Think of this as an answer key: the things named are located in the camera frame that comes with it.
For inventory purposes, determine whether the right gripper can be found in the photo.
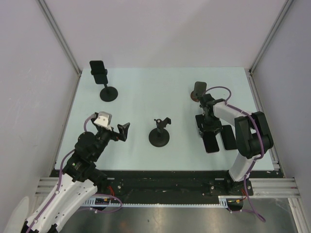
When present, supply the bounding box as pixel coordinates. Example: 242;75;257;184
196;113;223;136

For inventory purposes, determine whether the purple-edged phone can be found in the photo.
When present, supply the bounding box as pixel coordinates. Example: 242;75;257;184
202;132;219;153

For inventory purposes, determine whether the black phone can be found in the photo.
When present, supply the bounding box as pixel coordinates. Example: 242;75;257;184
89;60;106;75
221;125;237;150

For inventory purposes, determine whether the black phone stand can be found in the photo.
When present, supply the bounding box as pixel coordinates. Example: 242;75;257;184
149;117;171;148
91;68;118;102

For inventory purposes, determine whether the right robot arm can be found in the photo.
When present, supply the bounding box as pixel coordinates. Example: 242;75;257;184
195;94;274;195

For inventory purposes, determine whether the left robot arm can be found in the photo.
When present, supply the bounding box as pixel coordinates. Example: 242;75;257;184
21;123;130;233

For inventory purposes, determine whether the brown-based phone stand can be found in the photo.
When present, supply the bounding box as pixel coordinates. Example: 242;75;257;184
190;81;207;102

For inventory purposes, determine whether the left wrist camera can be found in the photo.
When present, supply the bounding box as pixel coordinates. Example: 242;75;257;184
94;112;112;131

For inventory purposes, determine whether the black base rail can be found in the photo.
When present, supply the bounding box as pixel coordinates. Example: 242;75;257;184
50;169;284;203

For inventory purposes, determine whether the white cable duct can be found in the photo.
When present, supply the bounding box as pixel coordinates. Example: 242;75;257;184
84;196;246;208

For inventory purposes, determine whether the right aluminium frame post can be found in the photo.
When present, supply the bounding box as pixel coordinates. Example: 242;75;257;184
248;0;296;75

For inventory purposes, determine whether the aluminium frame post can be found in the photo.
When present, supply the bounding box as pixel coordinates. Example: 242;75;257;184
248;0;296;75
36;0;82;75

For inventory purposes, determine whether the left aluminium frame post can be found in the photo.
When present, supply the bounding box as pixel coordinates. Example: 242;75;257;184
36;0;82;75

